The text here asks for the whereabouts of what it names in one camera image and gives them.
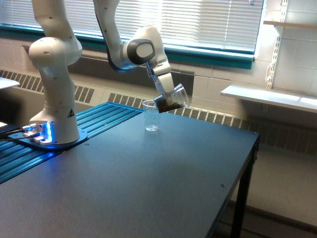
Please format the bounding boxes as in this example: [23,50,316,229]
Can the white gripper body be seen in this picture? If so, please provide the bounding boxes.
[151,71,174,95]

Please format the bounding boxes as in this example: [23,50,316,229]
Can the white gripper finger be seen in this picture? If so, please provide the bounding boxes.
[167,92,174,104]

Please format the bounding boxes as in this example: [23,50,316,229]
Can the clear plastic cup with nuts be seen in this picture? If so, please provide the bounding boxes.
[154,83,189,113]

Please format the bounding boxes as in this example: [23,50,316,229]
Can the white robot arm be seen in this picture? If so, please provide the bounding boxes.
[29,0,176,145]

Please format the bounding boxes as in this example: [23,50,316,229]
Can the clear empty plastic cup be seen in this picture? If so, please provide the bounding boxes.
[142,100,160,131]

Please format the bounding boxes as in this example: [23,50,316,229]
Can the white window blinds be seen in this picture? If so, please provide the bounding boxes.
[0,0,264,53]

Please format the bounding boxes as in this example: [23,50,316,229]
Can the black table leg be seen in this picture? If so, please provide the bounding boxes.
[230,138,260,238]

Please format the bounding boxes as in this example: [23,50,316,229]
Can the wooden upper shelf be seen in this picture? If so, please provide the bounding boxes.
[263,20,317,30]

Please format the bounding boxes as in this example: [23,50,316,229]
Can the baseboard radiator heater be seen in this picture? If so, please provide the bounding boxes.
[0,69,317,156]

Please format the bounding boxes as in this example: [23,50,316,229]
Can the white tabletop at left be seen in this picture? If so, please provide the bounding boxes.
[0,77,20,89]

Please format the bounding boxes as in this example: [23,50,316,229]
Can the white wall shelf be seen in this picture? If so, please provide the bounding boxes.
[220,84,317,113]

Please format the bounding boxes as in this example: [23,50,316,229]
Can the white shelf bracket rail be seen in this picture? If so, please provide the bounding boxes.
[264,0,289,89]

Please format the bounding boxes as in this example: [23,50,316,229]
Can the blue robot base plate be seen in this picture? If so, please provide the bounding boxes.
[8,130,88,151]

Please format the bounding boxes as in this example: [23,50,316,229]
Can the blue slotted aluminium rail plate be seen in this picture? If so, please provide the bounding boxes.
[0,101,144,184]

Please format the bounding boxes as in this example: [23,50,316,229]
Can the black cables at base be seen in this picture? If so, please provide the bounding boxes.
[0,126,32,142]

